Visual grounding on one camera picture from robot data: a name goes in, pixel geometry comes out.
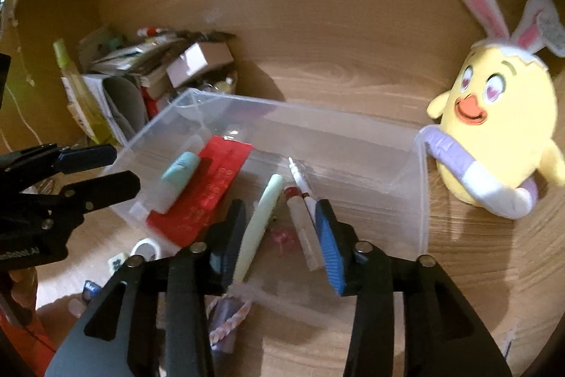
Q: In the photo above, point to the pink lip tube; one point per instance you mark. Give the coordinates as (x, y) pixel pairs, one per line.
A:
(300, 227)

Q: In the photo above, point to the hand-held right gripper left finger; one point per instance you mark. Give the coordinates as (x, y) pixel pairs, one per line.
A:
(229, 235)

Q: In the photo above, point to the white pen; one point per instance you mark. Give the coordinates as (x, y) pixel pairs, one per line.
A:
(300, 178)

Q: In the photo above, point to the person's red clothing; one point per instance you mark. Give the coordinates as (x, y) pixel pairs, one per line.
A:
(26, 346)

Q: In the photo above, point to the red box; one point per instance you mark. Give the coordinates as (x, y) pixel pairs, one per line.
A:
(150, 103)

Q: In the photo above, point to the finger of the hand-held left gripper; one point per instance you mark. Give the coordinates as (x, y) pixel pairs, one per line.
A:
(110, 187)
(88, 158)

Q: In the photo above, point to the white tape roll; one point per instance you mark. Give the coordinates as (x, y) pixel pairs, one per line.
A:
(140, 245)

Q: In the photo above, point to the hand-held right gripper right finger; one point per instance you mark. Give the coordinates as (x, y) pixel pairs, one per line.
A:
(331, 249)

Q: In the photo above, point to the stack of books and papers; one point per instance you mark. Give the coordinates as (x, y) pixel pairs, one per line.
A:
(132, 54)

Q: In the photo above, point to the pink keyring charm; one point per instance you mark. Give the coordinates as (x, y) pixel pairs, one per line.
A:
(282, 238)

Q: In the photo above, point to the small blue item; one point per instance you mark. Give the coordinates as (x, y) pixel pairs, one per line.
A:
(92, 290)

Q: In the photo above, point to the yellow chick plush toy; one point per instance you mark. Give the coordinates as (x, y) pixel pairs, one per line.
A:
(507, 125)

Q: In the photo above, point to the person's left hand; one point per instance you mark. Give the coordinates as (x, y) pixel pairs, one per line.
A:
(22, 286)

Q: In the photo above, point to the red and white marker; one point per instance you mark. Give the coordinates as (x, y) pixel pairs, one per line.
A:
(152, 31)

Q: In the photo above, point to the pale green tube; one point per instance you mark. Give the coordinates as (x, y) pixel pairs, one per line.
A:
(260, 222)

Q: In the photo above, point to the yellow green spray bottle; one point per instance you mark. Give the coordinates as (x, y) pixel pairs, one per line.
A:
(79, 94)

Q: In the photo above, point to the red packet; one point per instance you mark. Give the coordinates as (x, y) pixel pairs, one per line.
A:
(216, 182)

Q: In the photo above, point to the clear plastic storage box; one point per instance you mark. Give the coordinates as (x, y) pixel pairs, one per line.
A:
(344, 156)

